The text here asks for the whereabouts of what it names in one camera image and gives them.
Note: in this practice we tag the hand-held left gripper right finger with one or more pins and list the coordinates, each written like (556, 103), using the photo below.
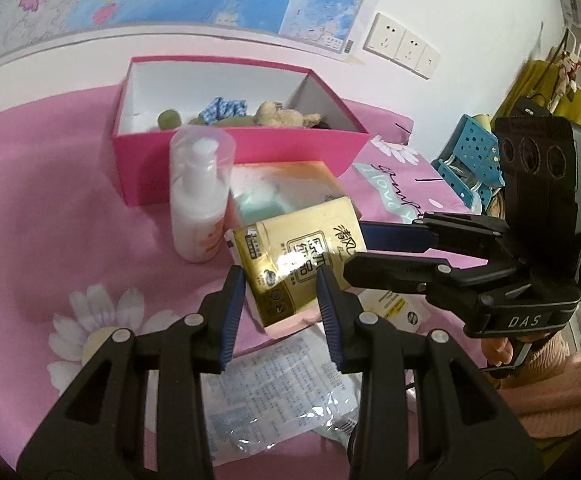
(328, 315)

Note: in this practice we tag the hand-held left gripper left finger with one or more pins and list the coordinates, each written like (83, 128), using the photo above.
(233, 315)

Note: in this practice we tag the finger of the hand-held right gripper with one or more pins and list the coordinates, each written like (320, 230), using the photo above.
(395, 235)
(385, 270)

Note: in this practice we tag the yellow tissue pack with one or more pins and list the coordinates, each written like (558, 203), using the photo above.
(290, 255)

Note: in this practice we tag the large white plastic packet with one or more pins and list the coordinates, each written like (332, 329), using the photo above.
(270, 390)

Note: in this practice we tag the black scrunchie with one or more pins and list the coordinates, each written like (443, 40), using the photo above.
(324, 125)

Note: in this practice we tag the pink cardboard box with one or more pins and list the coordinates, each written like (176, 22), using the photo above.
(290, 152)

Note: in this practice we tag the beige plush toy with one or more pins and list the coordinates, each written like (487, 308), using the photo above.
(275, 114)

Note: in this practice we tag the green frog plush toy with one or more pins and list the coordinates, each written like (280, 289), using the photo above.
(169, 119)

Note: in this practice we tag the blue gingham scrunchie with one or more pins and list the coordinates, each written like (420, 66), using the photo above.
(218, 107)

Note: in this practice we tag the person's right forearm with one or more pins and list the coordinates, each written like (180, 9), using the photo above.
(560, 390)

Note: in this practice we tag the person's right hand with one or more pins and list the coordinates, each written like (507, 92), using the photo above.
(498, 352)

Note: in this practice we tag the blue plastic rack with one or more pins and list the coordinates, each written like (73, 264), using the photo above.
(470, 145)

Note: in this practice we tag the black handbag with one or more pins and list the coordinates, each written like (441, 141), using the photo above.
(528, 106)

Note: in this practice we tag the white lotion pump bottle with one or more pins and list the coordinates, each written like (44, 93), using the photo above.
(195, 220)

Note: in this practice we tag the small clear plastic packet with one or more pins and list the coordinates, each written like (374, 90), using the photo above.
(338, 427)

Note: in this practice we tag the yellow garment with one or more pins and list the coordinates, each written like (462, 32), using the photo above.
(530, 85)

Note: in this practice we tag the pastel tissue pack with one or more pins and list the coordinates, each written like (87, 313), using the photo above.
(290, 185)

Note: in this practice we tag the hanging plush ornament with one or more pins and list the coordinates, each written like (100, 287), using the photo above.
(568, 70)

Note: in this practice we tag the white coat rack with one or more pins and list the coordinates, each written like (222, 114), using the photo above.
(579, 46)

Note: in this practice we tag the pink printed tablecloth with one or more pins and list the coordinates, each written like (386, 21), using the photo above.
(45, 200)

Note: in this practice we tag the white wall socket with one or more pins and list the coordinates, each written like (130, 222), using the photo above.
(384, 35)
(411, 50)

